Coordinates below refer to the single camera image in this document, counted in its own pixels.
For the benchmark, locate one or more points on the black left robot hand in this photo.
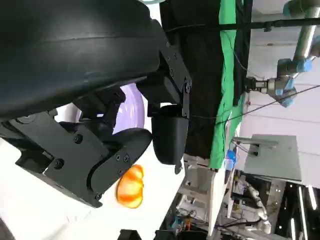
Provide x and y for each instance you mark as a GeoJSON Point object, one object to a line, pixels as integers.
{"type": "Point", "coordinates": [75, 50]}

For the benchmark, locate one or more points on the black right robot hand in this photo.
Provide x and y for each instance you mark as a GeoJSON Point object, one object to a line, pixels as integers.
{"type": "Point", "coordinates": [130, 235]}

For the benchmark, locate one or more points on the orange white toy bread roll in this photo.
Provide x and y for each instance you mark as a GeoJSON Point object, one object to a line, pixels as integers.
{"type": "Point", "coordinates": [130, 187]}

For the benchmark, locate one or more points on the lilac plate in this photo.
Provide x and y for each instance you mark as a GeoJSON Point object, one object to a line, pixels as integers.
{"type": "Point", "coordinates": [132, 110]}

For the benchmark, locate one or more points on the white table leg panel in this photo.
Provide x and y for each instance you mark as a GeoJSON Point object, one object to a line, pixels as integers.
{"type": "Point", "coordinates": [215, 200]}

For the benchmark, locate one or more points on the black backdrop cloth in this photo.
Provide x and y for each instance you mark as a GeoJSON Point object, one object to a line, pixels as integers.
{"type": "Point", "coordinates": [205, 75]}

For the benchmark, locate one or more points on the green cloth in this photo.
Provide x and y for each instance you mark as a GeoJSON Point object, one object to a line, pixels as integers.
{"type": "Point", "coordinates": [225, 125]}

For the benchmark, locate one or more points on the grey metal cabinet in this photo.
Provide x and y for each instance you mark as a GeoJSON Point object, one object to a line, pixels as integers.
{"type": "Point", "coordinates": [275, 157]}

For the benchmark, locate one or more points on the black horizontal bar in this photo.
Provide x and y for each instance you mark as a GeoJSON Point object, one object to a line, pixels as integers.
{"type": "Point", "coordinates": [287, 23]}

